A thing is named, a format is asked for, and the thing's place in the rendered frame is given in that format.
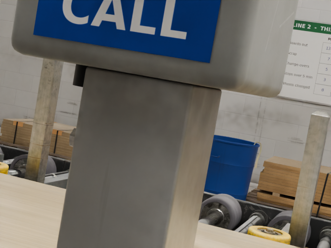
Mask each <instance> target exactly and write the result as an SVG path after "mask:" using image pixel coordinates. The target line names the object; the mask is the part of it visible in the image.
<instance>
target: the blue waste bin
mask: <svg viewBox="0 0 331 248"><path fill-rule="evenodd" d="M258 143H260V142H256V143H254V142H251V141H247V140H242V139H237V138H232V137H226V136H221V135H214V138H213V143H212V149H211V154H210V160H209V165H208V170H207V176H206V181H205V187H204V191H205V192H209V193H214V194H228V195H230V196H232V197H234V198H235V199H239V200H243V201H246V197H247V194H248V189H249V185H250V181H251V177H252V173H253V169H254V164H255V160H256V156H257V152H258V148H259V147H260V152H259V155H258V157H257V160H256V164H255V168H257V163H258V160H259V157H260V154H261V151H262V145H261V143H260V145H259V144H258Z"/></svg>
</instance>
